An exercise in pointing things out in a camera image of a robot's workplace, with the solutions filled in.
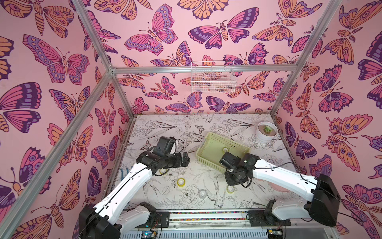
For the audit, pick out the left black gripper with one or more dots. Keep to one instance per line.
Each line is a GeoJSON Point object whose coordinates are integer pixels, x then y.
{"type": "Point", "coordinates": [178, 162]}

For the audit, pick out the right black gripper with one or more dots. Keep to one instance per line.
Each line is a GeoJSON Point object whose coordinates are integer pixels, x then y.
{"type": "Point", "coordinates": [227, 160]}

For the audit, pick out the yellow tape roll five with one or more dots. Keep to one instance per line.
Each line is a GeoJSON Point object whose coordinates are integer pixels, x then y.
{"type": "Point", "coordinates": [230, 189]}

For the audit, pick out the yellow tape roll four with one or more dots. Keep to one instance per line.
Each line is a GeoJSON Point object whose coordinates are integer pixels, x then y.
{"type": "Point", "coordinates": [181, 182]}

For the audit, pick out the yellow tape roll six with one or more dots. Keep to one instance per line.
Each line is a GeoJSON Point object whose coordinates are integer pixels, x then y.
{"type": "Point", "coordinates": [225, 150]}

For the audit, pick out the green plastic storage basket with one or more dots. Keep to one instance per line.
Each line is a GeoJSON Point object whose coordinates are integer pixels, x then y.
{"type": "Point", "coordinates": [210, 153]}

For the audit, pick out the clear white tape roll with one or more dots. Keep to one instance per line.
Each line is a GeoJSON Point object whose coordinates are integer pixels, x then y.
{"type": "Point", "coordinates": [202, 194]}

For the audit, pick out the yellow tape roll three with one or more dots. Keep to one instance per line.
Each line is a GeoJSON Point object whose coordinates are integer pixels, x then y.
{"type": "Point", "coordinates": [163, 171]}

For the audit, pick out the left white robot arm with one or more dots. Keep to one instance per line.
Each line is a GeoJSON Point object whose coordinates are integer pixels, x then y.
{"type": "Point", "coordinates": [107, 219]}

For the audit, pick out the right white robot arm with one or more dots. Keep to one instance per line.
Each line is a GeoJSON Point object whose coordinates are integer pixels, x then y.
{"type": "Point", "coordinates": [320, 198]}

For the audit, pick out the white pot with succulent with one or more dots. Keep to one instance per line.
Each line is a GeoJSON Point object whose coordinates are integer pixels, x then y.
{"type": "Point", "coordinates": [265, 132]}

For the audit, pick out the blue yellow garden fork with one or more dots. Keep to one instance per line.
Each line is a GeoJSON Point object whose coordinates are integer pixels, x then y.
{"type": "Point", "coordinates": [123, 173]}

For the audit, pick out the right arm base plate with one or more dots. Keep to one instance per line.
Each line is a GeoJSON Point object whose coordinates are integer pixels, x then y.
{"type": "Point", "coordinates": [259, 218]}

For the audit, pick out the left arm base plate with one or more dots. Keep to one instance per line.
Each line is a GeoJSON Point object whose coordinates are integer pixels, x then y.
{"type": "Point", "coordinates": [149, 220]}

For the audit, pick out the aluminium front rail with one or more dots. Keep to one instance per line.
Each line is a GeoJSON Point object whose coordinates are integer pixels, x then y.
{"type": "Point", "coordinates": [227, 224]}

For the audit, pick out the white wire wall basket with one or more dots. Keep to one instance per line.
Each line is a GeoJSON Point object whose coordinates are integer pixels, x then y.
{"type": "Point", "coordinates": [213, 78]}

